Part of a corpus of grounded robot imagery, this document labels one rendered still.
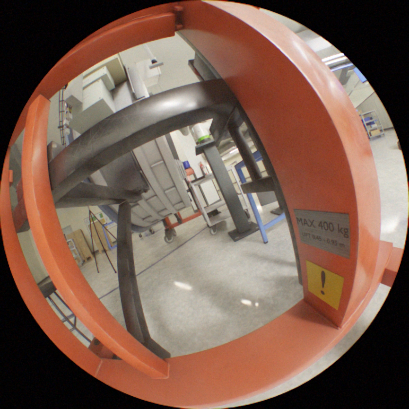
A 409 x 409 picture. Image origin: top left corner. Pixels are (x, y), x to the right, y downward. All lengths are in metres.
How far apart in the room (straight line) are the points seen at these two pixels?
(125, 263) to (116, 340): 0.23
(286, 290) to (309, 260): 0.48
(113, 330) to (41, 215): 0.18
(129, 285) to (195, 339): 0.41
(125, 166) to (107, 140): 0.49
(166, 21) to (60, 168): 0.31
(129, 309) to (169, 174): 0.62
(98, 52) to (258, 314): 0.88
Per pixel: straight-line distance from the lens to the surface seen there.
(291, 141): 0.16
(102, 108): 0.63
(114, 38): 0.34
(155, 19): 0.34
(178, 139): 4.68
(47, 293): 0.98
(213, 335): 0.66
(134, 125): 0.19
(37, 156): 0.26
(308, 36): 5.92
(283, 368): 0.27
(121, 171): 0.68
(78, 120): 0.66
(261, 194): 2.09
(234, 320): 0.66
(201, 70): 0.32
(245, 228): 1.40
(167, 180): 0.76
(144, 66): 1.28
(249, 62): 0.18
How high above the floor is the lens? 0.52
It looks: 5 degrees down
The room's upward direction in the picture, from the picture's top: 24 degrees counter-clockwise
